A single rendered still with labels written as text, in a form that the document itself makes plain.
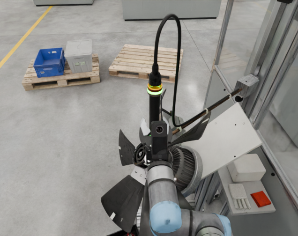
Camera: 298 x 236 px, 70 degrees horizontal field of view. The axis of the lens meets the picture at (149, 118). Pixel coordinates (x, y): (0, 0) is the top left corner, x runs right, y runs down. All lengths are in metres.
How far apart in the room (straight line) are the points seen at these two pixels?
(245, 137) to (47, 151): 2.30
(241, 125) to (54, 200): 1.92
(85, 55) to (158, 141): 3.07
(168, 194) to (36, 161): 2.33
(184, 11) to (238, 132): 5.56
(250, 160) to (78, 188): 1.68
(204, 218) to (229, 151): 0.44
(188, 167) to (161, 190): 0.50
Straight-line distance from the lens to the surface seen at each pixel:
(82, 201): 2.32
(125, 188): 1.08
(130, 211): 1.09
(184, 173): 1.04
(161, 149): 0.61
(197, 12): 6.50
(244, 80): 1.18
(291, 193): 1.35
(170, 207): 0.54
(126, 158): 1.26
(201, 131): 0.77
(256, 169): 1.39
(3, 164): 2.94
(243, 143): 1.00
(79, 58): 3.63
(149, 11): 6.24
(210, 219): 0.65
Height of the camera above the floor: 2.01
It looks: 43 degrees down
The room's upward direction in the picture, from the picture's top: straight up
